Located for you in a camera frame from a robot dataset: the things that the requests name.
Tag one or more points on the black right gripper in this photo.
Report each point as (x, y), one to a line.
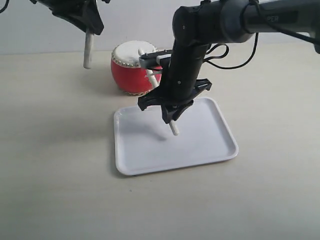
(175, 96)

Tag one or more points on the white plastic tray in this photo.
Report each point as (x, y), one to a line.
(145, 144)

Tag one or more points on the small red drum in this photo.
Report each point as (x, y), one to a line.
(125, 67)

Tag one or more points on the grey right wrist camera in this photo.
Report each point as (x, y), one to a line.
(152, 60)

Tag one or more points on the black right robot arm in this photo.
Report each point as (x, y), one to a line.
(198, 30)

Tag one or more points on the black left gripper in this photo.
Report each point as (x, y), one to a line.
(83, 14)

